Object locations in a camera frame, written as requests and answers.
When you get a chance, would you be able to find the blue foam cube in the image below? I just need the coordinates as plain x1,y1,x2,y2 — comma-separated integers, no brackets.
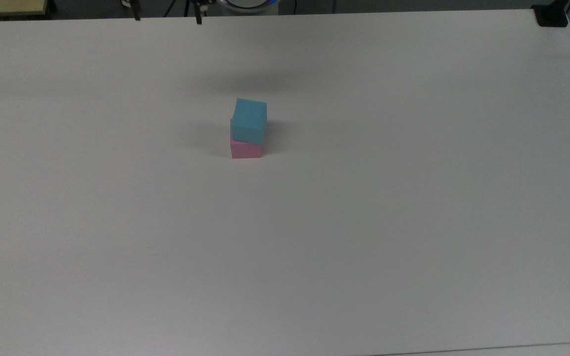
230,97,268,146

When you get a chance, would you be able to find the white blue-ringed robot base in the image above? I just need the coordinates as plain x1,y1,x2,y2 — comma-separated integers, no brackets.
218,0,281,14

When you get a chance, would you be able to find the pink foam cube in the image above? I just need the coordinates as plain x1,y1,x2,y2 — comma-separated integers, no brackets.
229,119,263,159

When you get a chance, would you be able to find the black table clamp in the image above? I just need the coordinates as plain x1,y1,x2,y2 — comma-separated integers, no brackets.
532,0,570,28

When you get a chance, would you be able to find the yellow wooden desk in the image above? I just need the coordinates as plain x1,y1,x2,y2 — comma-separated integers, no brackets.
0,0,49,18

